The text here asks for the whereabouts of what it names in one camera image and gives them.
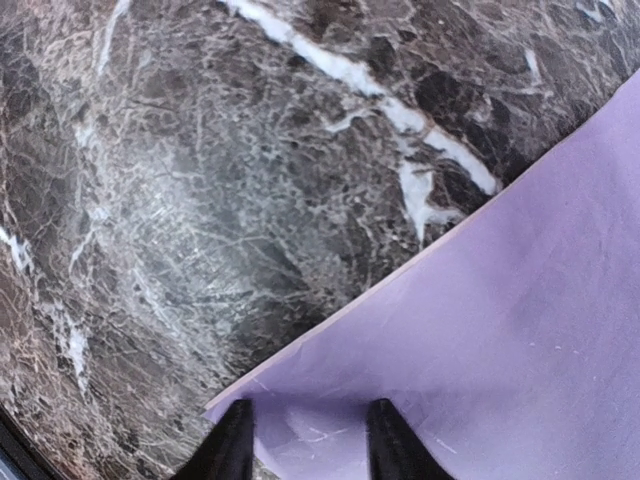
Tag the purple and pink wrapping paper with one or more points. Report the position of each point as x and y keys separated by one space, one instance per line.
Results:
x=510 y=345

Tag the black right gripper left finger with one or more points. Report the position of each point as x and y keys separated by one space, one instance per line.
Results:
x=227 y=451

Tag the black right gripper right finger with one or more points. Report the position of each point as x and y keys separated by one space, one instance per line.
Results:
x=395 y=452

